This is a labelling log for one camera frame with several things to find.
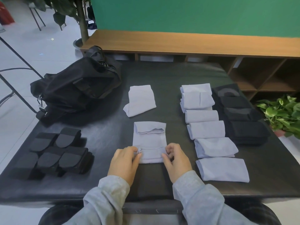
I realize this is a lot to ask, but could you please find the black metal stool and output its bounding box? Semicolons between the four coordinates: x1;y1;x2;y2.
28;3;46;31

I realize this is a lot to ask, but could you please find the black round stool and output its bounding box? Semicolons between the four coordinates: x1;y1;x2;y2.
38;204;88;225
241;203;282;225

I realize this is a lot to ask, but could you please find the person's left forearm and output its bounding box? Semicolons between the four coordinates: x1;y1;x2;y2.
70;175;131;225

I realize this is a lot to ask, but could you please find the black fabric bag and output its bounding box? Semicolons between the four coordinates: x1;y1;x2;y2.
30;45;122;127

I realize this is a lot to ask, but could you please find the pile of black sock bundles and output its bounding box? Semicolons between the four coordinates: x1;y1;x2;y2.
9;127;94;180

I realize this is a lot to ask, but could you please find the green leafy potted plant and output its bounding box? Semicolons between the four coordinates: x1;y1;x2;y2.
255;95;300;140

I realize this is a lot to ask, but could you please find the tall potted tree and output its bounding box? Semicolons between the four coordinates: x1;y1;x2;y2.
23;0;92;49

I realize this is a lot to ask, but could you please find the person's right hand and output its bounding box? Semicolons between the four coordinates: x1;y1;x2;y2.
161;143;193;184

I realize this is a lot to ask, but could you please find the dark blue bag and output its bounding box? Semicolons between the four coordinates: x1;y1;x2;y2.
86;4;98;30

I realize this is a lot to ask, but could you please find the red object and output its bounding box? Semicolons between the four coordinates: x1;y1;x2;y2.
0;0;15;25

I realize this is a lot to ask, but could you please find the row of light blue socks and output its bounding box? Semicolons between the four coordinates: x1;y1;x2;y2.
180;83;250;183

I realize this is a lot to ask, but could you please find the person's left hand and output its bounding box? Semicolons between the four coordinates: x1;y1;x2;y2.
107;146;143;186

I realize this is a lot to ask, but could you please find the black metal frame chair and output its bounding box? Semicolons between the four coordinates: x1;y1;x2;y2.
0;36;44;114

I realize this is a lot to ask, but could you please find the light blue cotton sock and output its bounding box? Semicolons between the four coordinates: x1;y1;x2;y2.
132;121;167;164
123;85;157;118

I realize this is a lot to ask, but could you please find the wooden shelf unit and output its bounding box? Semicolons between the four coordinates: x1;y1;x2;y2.
82;29;300;101

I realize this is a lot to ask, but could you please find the person's right forearm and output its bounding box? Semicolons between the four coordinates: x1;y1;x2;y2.
172;170;259;225

